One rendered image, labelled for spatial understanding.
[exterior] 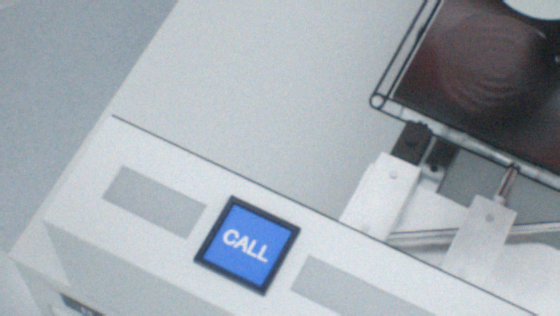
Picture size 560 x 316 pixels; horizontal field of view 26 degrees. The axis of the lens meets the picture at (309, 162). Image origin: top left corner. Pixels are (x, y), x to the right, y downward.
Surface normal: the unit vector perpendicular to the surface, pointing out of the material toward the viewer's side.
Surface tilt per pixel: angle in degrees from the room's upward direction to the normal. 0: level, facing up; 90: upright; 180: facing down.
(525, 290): 0
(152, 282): 90
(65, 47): 0
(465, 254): 0
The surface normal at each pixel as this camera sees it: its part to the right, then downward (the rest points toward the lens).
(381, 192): 0.03, -0.44
